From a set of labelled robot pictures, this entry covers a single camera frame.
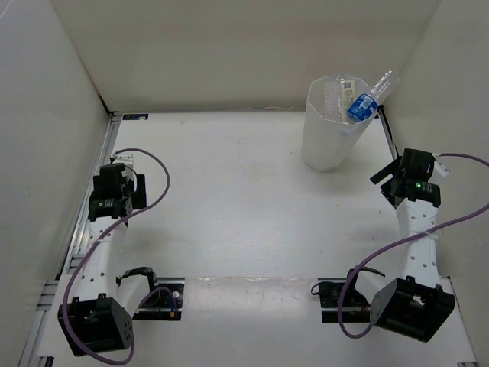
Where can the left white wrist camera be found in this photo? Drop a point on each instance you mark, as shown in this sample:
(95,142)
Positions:
(127,159)

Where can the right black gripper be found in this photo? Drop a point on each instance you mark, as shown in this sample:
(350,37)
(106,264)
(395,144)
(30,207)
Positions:
(386,171)

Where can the aluminium frame rail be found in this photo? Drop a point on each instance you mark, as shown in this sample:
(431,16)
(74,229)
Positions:
(405,179)
(44,300)

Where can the left aluminium frame rail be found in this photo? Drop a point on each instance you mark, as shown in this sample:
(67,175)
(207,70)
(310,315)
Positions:
(44,300)

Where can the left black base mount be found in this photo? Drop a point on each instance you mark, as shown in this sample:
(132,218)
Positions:
(164,306)

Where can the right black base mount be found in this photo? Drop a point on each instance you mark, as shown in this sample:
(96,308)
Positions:
(355,307)

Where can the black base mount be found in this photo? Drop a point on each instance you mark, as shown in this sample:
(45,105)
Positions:
(164,306)
(355,307)

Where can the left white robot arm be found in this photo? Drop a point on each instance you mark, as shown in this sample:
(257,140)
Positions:
(98,312)

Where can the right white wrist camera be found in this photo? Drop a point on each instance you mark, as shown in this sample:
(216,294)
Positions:
(440,171)

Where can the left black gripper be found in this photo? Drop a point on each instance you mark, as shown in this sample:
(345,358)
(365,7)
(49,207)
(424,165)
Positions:
(139,196)

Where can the white plastic bin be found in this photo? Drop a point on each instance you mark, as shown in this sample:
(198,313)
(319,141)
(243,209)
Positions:
(326,143)

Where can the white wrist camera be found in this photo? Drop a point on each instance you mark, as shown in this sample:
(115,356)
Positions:
(127,159)
(440,171)

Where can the blue label plastic bottle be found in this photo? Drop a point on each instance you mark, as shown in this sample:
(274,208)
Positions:
(365,106)

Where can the large green label bottle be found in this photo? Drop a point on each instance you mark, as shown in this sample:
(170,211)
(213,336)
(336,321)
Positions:
(339,92)

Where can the right aluminium frame rail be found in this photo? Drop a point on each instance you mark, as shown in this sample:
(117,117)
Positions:
(405,179)

